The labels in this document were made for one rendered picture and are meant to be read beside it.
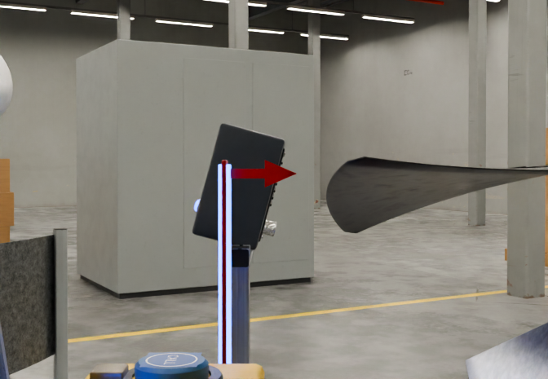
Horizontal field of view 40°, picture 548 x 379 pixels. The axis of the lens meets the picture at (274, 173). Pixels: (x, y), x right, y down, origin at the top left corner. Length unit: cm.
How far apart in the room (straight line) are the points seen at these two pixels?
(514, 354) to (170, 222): 618
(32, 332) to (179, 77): 459
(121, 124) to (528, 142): 354
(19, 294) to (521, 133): 524
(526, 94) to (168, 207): 329
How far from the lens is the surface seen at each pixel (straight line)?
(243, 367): 45
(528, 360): 70
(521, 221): 695
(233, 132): 123
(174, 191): 680
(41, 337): 259
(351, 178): 61
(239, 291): 120
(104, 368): 43
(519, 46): 703
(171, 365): 41
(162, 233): 678
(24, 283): 248
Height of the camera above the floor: 119
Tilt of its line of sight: 1 degrees down
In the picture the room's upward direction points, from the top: straight up
